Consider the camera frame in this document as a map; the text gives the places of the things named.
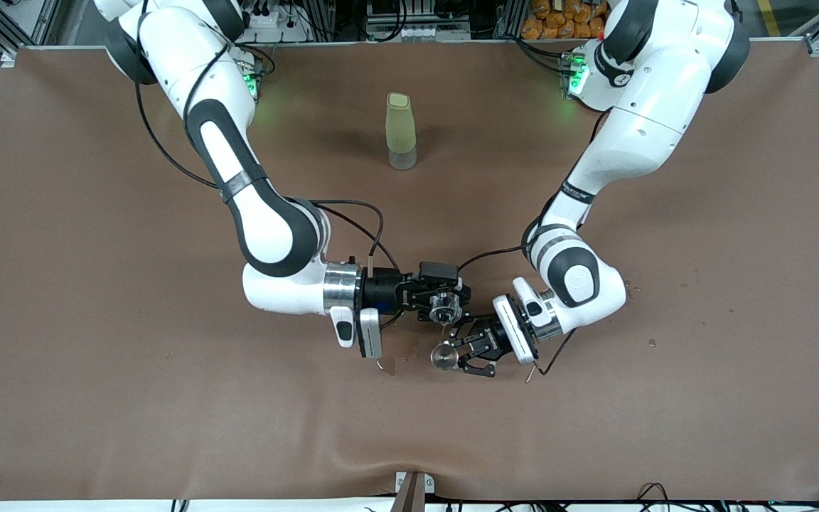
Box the small clear glass cup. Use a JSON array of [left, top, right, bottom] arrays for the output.
[[429, 290, 461, 325]]

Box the steel double jigger measuring cup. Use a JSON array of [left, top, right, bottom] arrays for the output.
[[429, 343, 460, 373]]

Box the large brown liquid puddle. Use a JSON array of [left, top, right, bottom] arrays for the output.
[[381, 331, 422, 376]]

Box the green bottle with clear base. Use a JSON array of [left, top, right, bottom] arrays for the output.
[[385, 92, 418, 171]]

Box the brown table mat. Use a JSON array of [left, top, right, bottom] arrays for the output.
[[0, 39, 819, 502]]

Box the long white power strip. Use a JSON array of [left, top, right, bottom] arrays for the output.
[[365, 23, 472, 42]]

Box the orange packaged snacks pile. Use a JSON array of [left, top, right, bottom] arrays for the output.
[[521, 0, 609, 40]]

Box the white power strip with plugs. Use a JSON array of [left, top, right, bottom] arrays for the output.
[[242, 7, 311, 43]]

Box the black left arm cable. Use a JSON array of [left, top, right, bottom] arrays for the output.
[[456, 107, 620, 375]]

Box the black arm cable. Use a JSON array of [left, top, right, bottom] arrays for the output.
[[136, 0, 410, 274], [456, 107, 620, 375]]

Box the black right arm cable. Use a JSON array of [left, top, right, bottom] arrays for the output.
[[136, 0, 410, 274]]

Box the metal table edge bracket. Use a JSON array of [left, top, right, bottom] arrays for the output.
[[394, 471, 436, 512]]

